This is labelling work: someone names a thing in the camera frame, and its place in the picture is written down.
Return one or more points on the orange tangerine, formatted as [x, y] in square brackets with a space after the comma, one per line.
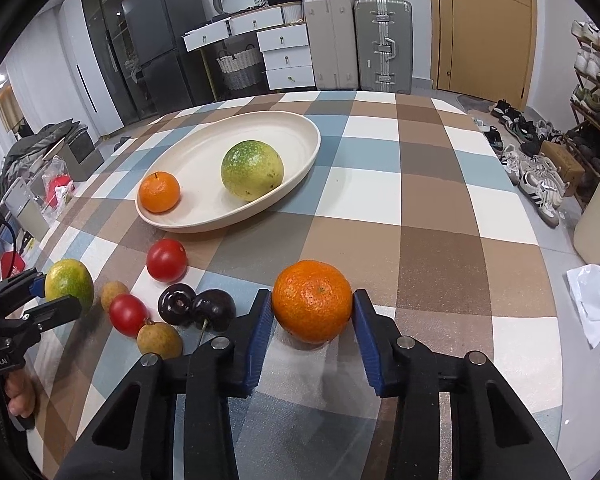
[159, 192]
[312, 301]

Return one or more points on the red cherry tomato back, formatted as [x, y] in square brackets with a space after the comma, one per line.
[166, 261]

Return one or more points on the woven laundry basket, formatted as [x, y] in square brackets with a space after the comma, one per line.
[243, 69]

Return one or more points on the brown longan small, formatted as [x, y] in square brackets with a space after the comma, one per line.
[109, 293]

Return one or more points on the yellow-green passion fruit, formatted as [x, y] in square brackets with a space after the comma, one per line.
[69, 277]

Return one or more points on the black glass cabinet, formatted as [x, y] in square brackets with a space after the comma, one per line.
[116, 58]

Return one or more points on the black refrigerator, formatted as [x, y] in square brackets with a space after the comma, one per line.
[175, 78]

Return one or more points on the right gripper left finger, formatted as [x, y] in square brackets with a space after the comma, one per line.
[132, 434]

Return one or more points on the silver suitcase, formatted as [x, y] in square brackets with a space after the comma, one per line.
[384, 39]

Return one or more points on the green passion fruit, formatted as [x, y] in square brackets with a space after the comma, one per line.
[250, 169]

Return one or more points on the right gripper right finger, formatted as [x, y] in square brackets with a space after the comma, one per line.
[494, 436]

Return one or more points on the red cherry tomato front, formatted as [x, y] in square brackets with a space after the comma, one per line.
[128, 315]

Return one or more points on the beige suitcase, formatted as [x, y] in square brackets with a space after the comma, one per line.
[332, 41]

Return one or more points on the white drawer desk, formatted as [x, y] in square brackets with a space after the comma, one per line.
[282, 38]

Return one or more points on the cream oval plate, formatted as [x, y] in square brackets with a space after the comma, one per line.
[195, 161]

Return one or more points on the wooden door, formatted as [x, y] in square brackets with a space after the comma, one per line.
[484, 48]

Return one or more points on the brown longan large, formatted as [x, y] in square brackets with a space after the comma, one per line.
[160, 338]

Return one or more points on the red cherry tomato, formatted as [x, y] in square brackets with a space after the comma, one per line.
[128, 315]
[166, 261]

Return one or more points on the dark cherry with stem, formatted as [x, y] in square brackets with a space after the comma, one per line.
[213, 310]

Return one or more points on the checkered tablecloth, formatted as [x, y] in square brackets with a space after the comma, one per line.
[406, 199]

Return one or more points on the white plastic bag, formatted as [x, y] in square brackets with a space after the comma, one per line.
[584, 287]

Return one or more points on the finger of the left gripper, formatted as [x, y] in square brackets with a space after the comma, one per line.
[53, 313]
[22, 287]

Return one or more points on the shoe rack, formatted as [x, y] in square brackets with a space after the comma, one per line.
[583, 140]

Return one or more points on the person's left hand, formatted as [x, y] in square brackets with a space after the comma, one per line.
[19, 392]

